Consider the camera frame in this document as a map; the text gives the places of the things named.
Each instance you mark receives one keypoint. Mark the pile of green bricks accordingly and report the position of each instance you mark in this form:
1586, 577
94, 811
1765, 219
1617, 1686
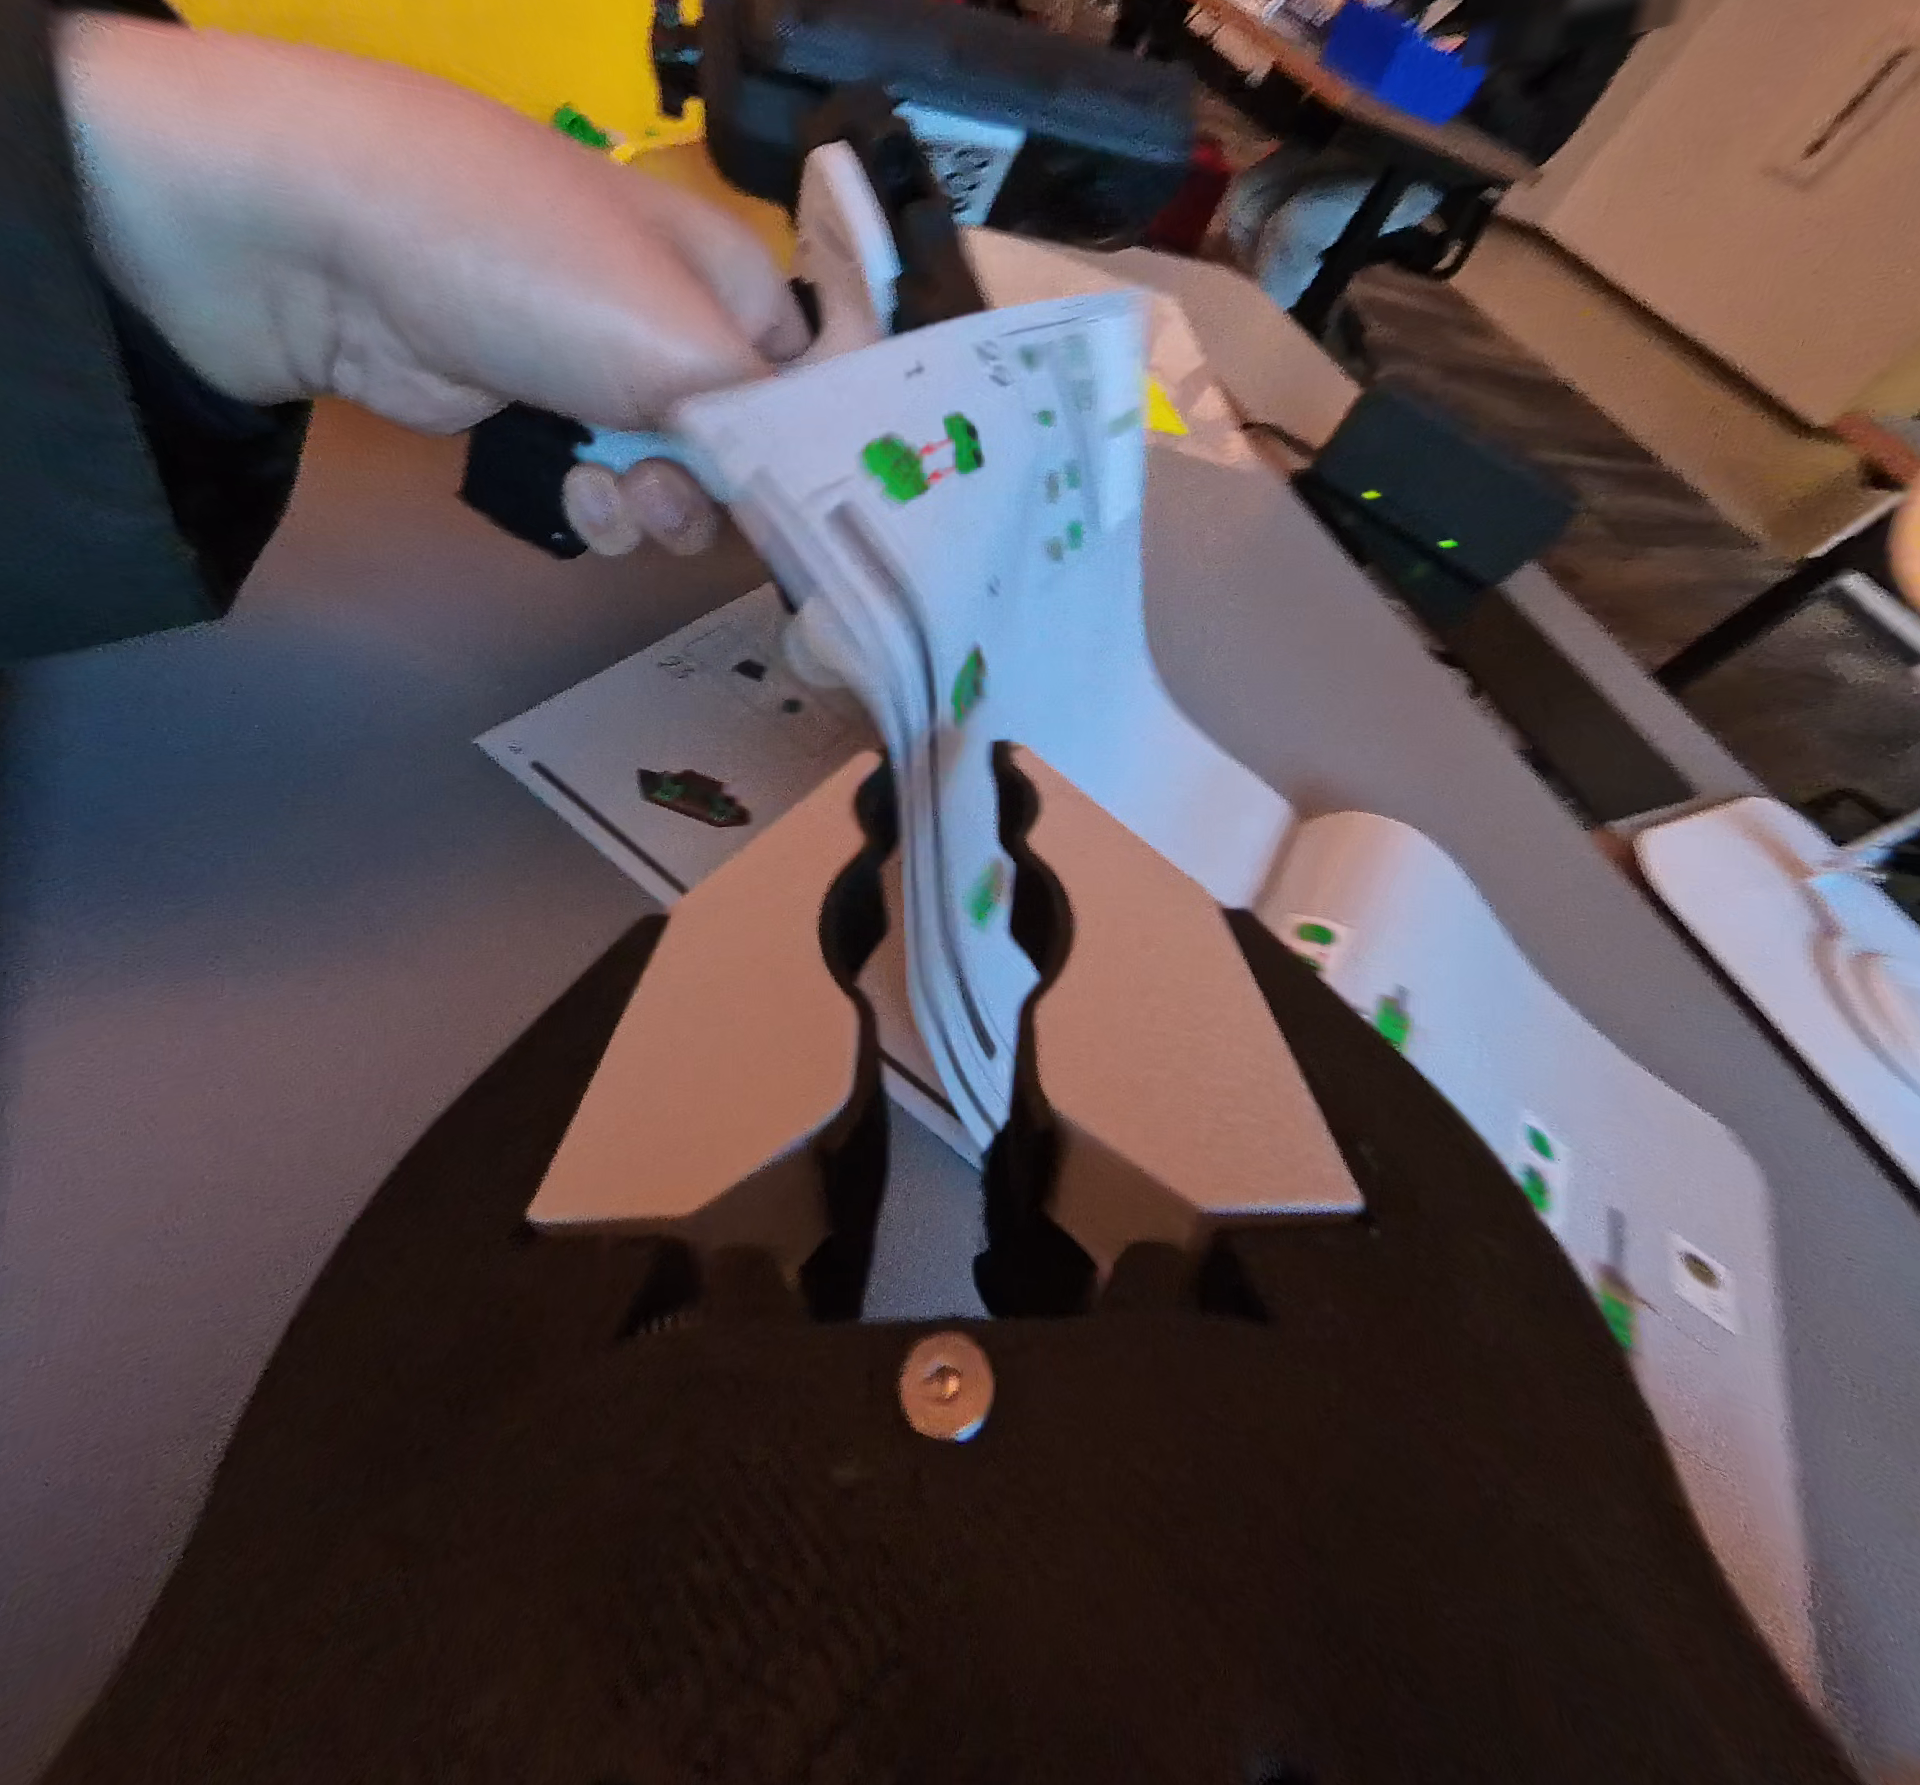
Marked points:
579, 128

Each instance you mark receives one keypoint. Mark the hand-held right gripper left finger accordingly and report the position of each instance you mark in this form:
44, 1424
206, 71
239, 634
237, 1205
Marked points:
706, 1065

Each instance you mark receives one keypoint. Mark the long wooden desk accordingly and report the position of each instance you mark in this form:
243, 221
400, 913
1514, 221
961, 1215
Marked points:
1351, 74

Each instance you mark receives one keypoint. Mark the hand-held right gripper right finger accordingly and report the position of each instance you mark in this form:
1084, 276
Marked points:
1186, 1065

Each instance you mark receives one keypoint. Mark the person's left hand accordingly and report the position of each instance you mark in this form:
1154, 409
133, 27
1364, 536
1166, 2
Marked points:
375, 255

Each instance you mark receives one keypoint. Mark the grey desk with black legs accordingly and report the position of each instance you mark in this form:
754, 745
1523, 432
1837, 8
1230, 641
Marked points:
1636, 683

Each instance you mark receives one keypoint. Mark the blue bin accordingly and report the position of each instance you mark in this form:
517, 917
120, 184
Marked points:
1403, 59

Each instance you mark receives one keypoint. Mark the person's left forearm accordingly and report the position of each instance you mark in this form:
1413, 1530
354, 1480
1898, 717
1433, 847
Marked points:
91, 496

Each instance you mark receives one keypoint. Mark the black power box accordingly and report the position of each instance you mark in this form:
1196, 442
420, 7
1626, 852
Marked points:
1426, 479

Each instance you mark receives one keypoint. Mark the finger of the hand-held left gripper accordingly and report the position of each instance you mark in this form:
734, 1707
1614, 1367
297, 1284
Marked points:
823, 647

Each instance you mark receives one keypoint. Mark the white instruction booklet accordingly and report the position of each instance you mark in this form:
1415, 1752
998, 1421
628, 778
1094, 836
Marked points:
1051, 615

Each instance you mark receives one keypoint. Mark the white stand with wooden board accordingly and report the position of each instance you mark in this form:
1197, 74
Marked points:
1770, 915

